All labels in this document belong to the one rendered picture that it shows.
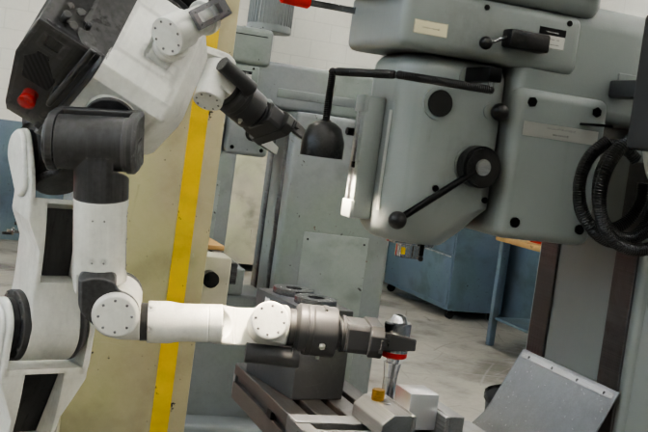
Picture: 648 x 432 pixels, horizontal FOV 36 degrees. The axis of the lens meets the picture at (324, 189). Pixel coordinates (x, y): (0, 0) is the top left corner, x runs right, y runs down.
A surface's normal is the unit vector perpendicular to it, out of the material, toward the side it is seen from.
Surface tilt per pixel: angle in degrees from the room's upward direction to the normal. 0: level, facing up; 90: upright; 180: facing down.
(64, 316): 80
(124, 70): 57
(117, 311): 99
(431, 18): 90
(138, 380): 90
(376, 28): 90
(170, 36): 118
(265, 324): 72
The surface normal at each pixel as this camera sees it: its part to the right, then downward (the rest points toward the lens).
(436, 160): 0.34, 0.10
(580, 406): -0.77, -0.55
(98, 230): 0.13, 0.22
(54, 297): 0.61, 0.13
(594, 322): -0.93, -0.11
